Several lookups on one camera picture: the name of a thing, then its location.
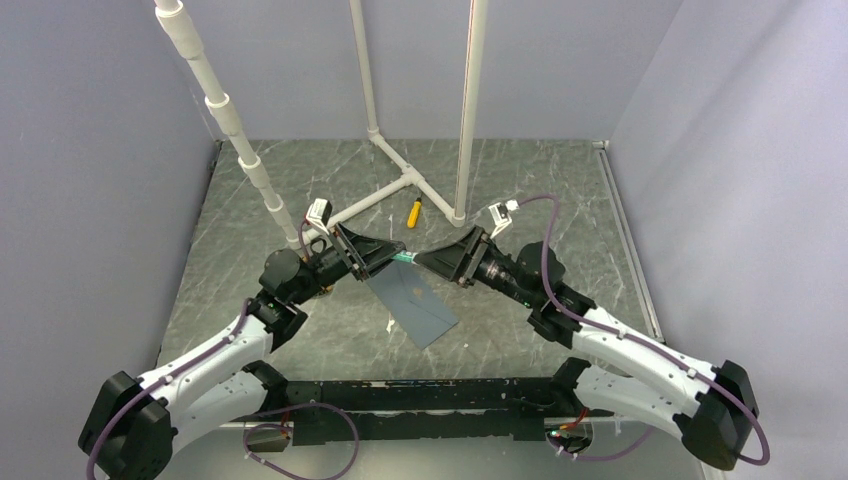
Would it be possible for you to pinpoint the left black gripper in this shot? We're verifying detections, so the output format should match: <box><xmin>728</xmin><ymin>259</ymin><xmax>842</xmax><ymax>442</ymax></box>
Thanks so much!
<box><xmin>291</xmin><ymin>221</ymin><xmax>405</xmax><ymax>306</ymax></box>

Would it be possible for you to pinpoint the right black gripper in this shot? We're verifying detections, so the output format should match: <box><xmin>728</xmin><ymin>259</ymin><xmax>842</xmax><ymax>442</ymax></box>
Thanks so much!
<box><xmin>414</xmin><ymin>225</ymin><xmax>537</xmax><ymax>307</ymax></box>

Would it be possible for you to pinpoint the green white glue stick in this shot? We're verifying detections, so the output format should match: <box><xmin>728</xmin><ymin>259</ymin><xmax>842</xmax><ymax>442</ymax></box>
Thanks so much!
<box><xmin>392</xmin><ymin>251</ymin><xmax>417</xmax><ymax>264</ymax></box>

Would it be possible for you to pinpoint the grey-blue envelope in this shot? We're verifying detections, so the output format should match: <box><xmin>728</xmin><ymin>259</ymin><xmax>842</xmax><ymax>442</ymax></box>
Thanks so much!
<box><xmin>366</xmin><ymin>262</ymin><xmax>459</xmax><ymax>350</ymax></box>

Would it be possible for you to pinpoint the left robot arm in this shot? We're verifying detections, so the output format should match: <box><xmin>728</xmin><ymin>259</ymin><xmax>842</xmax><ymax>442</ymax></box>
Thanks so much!
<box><xmin>78</xmin><ymin>224</ymin><xmax>406</xmax><ymax>479</ymax></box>

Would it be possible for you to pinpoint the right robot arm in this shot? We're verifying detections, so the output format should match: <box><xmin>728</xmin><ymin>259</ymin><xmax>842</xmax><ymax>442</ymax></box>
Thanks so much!
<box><xmin>413</xmin><ymin>227</ymin><xmax>759</xmax><ymax>471</ymax></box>

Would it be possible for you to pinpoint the white pipe with red stripe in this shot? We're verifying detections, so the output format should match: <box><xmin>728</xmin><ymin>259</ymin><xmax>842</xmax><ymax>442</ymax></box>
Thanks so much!
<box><xmin>451</xmin><ymin>0</ymin><xmax>489</xmax><ymax>227</ymax></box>

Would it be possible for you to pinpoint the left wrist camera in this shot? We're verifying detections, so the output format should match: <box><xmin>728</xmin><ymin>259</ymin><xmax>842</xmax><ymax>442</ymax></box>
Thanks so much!
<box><xmin>304</xmin><ymin>198</ymin><xmax>333</xmax><ymax>236</ymax></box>

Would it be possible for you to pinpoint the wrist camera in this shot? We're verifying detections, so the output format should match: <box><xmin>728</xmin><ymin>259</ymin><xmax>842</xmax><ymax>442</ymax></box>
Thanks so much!
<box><xmin>304</xmin><ymin>198</ymin><xmax>333</xmax><ymax>236</ymax></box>
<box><xmin>488</xmin><ymin>199</ymin><xmax>520</xmax><ymax>239</ymax></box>

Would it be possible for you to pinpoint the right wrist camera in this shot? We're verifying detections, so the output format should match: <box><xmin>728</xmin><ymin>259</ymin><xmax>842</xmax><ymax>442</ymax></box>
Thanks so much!
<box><xmin>488</xmin><ymin>199</ymin><xmax>520</xmax><ymax>239</ymax></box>

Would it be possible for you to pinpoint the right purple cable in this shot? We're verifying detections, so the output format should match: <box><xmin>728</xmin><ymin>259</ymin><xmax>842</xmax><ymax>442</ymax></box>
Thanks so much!
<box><xmin>516</xmin><ymin>194</ymin><xmax>772</xmax><ymax>467</ymax></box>

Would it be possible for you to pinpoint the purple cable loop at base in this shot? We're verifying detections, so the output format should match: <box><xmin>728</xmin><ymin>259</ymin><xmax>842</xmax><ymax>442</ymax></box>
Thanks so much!
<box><xmin>242</xmin><ymin>405</ymin><xmax>359</xmax><ymax>480</ymax></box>

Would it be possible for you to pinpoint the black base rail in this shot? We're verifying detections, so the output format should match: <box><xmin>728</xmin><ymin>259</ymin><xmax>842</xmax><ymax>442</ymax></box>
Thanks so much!
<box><xmin>241</xmin><ymin>377</ymin><xmax>607</xmax><ymax>446</ymax></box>

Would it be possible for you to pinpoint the aluminium extrusion frame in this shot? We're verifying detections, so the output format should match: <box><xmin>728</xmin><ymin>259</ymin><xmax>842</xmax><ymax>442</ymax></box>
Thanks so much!
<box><xmin>104</xmin><ymin>417</ymin><xmax>727</xmax><ymax>480</ymax></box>

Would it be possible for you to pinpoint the white PVC pipe frame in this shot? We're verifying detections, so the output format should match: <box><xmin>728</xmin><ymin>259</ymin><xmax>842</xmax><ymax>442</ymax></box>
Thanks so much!
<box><xmin>154</xmin><ymin>1</ymin><xmax>470</xmax><ymax>247</ymax></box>

